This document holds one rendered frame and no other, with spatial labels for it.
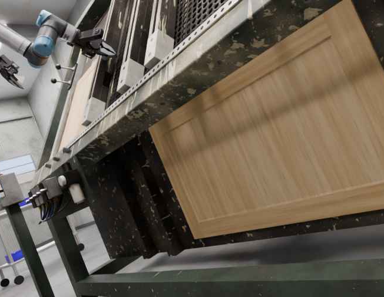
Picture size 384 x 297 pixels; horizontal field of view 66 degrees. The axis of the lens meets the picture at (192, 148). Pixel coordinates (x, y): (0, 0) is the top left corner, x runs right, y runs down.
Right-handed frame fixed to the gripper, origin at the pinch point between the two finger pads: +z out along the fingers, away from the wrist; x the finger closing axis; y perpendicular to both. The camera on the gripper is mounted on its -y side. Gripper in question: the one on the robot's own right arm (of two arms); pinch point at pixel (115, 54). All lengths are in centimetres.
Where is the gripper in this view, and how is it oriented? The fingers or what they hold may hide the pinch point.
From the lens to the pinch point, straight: 158.3
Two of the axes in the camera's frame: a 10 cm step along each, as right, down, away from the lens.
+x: -0.4, 8.9, -4.5
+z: 7.6, 3.2, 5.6
